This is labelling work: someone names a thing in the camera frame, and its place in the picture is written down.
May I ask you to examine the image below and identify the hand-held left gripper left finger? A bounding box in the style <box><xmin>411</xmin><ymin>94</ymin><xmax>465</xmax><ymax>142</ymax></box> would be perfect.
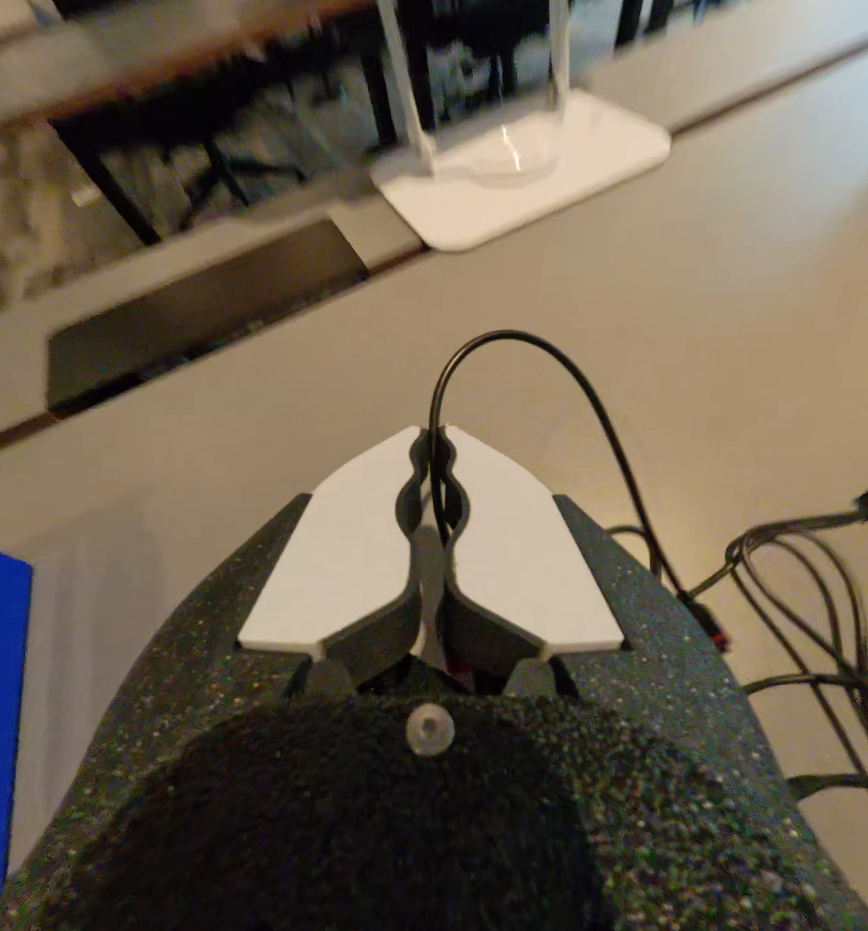
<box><xmin>237</xmin><ymin>425</ymin><xmax>431</xmax><ymax>693</ymax></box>

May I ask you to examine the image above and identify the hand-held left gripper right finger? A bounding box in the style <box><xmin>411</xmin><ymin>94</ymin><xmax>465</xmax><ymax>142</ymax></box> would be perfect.
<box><xmin>437</xmin><ymin>424</ymin><xmax>626</xmax><ymax>693</ymax></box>

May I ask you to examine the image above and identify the black cable red plug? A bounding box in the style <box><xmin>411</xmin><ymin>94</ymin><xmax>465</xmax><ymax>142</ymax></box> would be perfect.
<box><xmin>419</xmin><ymin>329</ymin><xmax>736</xmax><ymax>688</ymax></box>

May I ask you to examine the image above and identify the long grey desk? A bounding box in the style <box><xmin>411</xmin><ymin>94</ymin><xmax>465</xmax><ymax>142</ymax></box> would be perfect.
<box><xmin>0</xmin><ymin>0</ymin><xmax>406</xmax><ymax>139</ymax></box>

